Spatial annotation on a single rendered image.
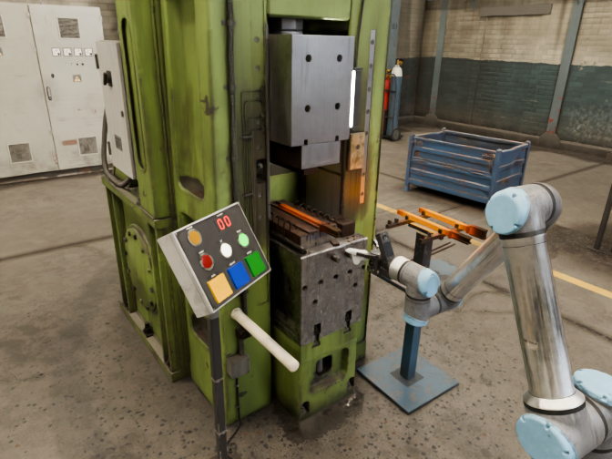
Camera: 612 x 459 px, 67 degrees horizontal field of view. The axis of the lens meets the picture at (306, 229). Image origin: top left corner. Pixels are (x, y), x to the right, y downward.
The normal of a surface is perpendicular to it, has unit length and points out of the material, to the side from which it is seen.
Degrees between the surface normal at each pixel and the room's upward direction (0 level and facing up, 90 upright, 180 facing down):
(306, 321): 90
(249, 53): 90
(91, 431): 0
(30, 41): 90
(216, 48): 90
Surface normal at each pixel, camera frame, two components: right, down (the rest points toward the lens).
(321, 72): 0.60, 0.31
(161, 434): 0.02, -0.92
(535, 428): -0.84, 0.26
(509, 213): -0.87, 0.05
